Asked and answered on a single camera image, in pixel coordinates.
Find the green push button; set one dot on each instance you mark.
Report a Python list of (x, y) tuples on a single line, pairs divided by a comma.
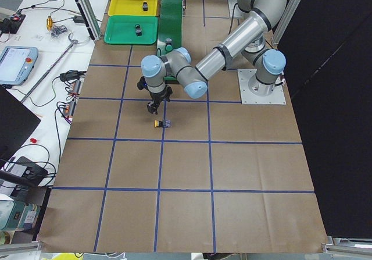
[(168, 45), (138, 30)]

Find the green plastic tray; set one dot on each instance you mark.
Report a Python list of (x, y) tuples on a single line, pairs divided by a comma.
[(120, 30)]

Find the teach pendant tablet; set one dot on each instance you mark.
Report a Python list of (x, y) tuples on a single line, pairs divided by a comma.
[(17, 63)]

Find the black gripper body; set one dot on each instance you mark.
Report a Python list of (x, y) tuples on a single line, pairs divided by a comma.
[(158, 96)]

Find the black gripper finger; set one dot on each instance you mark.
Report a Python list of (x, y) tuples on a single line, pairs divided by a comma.
[(152, 107)]

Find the yellow push button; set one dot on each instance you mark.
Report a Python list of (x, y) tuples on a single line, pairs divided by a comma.
[(145, 6), (162, 123)]

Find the yellow plastic tray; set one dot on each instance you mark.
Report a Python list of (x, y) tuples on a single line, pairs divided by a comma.
[(132, 7)]

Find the aluminium frame post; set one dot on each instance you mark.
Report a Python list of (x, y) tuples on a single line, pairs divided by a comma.
[(89, 18)]

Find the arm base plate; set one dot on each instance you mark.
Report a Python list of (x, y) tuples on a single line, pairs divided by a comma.
[(234, 11), (253, 92)]

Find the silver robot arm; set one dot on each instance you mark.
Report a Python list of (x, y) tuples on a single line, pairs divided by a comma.
[(247, 39)]

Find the black power adapter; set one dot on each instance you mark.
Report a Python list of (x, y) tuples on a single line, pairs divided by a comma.
[(78, 19)]

